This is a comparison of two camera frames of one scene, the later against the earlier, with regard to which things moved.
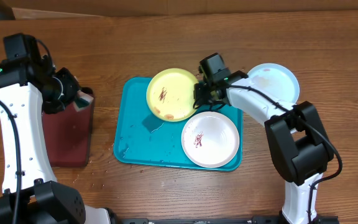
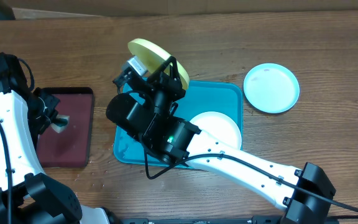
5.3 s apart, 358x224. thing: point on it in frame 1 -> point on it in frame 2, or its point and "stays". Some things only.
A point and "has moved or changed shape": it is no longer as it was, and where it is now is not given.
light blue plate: [278, 79] stays
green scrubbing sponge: [83, 99] -> [60, 122]
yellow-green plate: [170, 94] has moved or changed shape
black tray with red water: [68, 134] stays
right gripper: [202, 101] -> [172, 83]
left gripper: [73, 84] -> [40, 125]
